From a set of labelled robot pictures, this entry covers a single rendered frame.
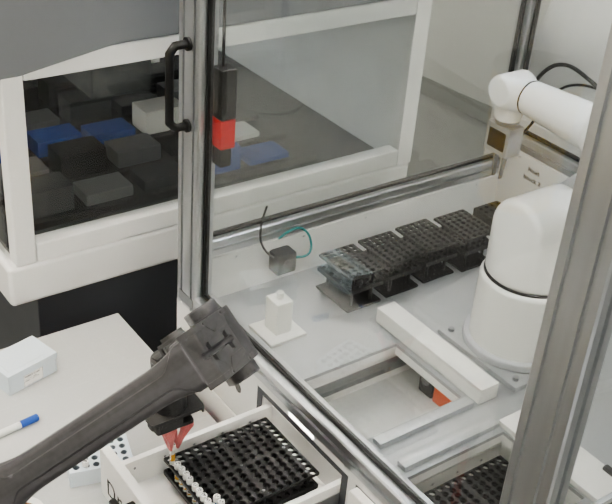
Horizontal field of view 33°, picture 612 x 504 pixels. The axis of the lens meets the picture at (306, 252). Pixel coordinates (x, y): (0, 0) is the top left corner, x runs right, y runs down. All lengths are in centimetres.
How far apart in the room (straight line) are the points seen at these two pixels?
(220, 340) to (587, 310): 45
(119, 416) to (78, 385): 105
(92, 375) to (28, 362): 14
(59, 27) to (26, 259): 55
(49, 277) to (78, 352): 20
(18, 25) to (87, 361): 75
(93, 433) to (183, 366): 13
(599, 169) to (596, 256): 11
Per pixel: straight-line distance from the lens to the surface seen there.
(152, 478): 196
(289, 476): 188
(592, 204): 123
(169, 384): 123
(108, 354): 238
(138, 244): 254
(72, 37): 224
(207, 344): 123
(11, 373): 226
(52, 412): 223
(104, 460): 189
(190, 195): 205
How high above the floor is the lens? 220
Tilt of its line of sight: 31 degrees down
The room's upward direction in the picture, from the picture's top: 5 degrees clockwise
